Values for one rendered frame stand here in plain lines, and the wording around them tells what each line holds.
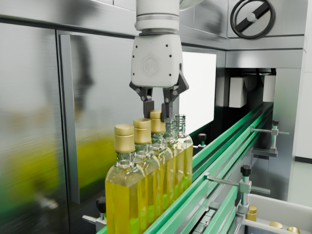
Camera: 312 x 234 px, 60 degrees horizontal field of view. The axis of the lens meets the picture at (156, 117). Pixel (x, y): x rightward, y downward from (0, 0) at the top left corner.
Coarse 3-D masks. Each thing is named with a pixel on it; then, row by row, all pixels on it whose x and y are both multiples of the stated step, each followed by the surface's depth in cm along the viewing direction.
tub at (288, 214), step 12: (252, 204) 89; (264, 204) 87; (276, 204) 85; (288, 204) 84; (264, 216) 87; (276, 216) 86; (288, 216) 84; (300, 216) 82; (264, 228) 72; (276, 228) 71; (300, 228) 82
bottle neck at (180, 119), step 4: (176, 116) 66; (180, 116) 65; (184, 116) 66; (176, 120) 66; (180, 120) 65; (184, 120) 66; (176, 124) 66; (180, 124) 66; (184, 124) 66; (176, 128) 66; (180, 128) 66; (184, 128) 66; (176, 132) 66; (180, 132) 66; (184, 132) 67
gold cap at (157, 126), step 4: (152, 112) 55; (156, 112) 55; (160, 112) 55; (152, 116) 55; (156, 116) 55; (160, 116) 55; (152, 120) 55; (156, 120) 55; (160, 120) 55; (152, 124) 55; (156, 124) 55; (160, 124) 55; (164, 124) 56; (152, 128) 56; (156, 128) 55; (160, 128) 55; (164, 128) 56; (152, 132) 56; (156, 132) 55; (160, 132) 55
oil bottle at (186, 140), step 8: (176, 136) 66; (184, 136) 66; (184, 144) 65; (192, 144) 68; (184, 152) 65; (192, 152) 69; (184, 160) 65; (192, 160) 69; (184, 168) 66; (184, 176) 66; (184, 184) 67
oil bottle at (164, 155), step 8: (152, 152) 56; (160, 152) 55; (168, 152) 57; (160, 160) 55; (168, 160) 57; (160, 168) 55; (168, 168) 57; (160, 176) 55; (168, 176) 57; (160, 184) 56; (168, 184) 58; (160, 192) 56; (168, 192) 58; (160, 200) 56; (168, 200) 59; (160, 208) 57
